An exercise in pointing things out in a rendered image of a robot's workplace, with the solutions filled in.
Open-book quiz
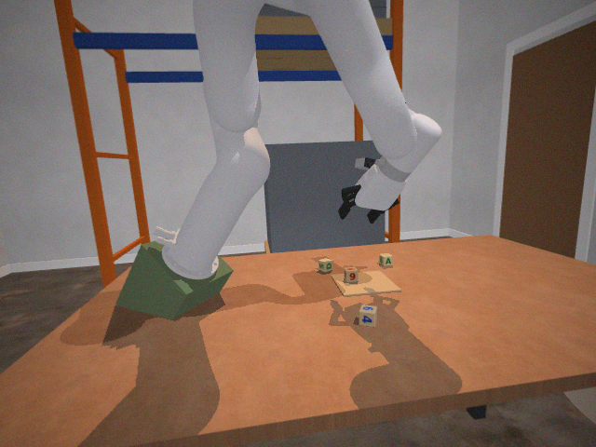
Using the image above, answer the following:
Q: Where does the tan flat mat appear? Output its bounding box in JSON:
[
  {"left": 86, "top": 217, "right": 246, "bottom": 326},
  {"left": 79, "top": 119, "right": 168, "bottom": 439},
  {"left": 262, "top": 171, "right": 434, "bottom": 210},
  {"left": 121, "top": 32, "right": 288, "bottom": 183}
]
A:
[{"left": 331, "top": 271, "right": 401, "bottom": 296}]

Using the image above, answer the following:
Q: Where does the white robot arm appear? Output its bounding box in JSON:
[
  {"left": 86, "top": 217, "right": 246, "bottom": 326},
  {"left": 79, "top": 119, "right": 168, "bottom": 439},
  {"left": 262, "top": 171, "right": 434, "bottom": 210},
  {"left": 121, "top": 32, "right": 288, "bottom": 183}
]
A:
[{"left": 154, "top": 0, "right": 442, "bottom": 279}]

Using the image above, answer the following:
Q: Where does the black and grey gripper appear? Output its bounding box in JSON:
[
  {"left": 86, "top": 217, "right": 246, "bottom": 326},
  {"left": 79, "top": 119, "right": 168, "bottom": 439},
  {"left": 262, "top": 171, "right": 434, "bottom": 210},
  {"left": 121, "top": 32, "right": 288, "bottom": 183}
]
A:
[{"left": 338, "top": 164, "right": 407, "bottom": 224}]

